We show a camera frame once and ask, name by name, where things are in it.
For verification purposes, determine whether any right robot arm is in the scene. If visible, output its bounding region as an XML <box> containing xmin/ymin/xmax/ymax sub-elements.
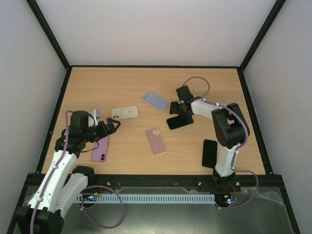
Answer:
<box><xmin>166</xmin><ymin>85</ymin><xmax>250</xmax><ymax>191</ymax></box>

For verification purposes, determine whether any pink phone case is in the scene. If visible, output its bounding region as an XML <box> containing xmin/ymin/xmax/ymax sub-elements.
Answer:
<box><xmin>145</xmin><ymin>127</ymin><xmax>167</xmax><ymax>156</ymax></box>

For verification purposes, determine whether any grey metal plate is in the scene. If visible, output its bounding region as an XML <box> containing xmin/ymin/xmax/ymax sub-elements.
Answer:
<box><xmin>61</xmin><ymin>187</ymin><xmax>293</xmax><ymax>234</ymax></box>

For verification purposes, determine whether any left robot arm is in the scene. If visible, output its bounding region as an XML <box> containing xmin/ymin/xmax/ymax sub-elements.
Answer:
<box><xmin>15</xmin><ymin>110</ymin><xmax>121</xmax><ymax>234</ymax></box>

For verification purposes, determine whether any light blue slotted cable duct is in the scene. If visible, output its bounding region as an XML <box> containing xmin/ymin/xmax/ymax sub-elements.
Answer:
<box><xmin>74</xmin><ymin>194</ymin><xmax>215</xmax><ymax>204</ymax></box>

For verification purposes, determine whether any purple phone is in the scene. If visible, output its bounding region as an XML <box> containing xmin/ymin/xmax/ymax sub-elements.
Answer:
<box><xmin>91</xmin><ymin>136</ymin><xmax>109</xmax><ymax>162</ymax></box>

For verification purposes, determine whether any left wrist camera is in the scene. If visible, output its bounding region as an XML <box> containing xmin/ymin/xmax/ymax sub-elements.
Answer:
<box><xmin>88</xmin><ymin>109</ymin><xmax>101</xmax><ymax>127</ymax></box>

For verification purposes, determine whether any black screen phone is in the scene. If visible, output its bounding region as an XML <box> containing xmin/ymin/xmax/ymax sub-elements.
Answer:
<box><xmin>166</xmin><ymin>116</ymin><xmax>194</xmax><ymax>130</ymax></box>

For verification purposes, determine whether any black aluminium frame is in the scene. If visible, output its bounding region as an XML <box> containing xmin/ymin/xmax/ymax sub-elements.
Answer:
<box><xmin>17</xmin><ymin>0</ymin><xmax>300</xmax><ymax>234</ymax></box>

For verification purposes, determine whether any beige phone case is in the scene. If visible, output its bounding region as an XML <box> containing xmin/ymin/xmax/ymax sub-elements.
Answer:
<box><xmin>111</xmin><ymin>105</ymin><xmax>138</xmax><ymax>120</ymax></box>

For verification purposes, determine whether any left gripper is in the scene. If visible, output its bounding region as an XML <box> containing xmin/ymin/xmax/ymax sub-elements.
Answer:
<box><xmin>83</xmin><ymin>118</ymin><xmax>120</xmax><ymax>142</ymax></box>

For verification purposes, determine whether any lavender phone case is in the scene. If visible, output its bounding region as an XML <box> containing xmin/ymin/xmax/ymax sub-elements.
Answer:
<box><xmin>143</xmin><ymin>91</ymin><xmax>169</xmax><ymax>112</ymax></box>

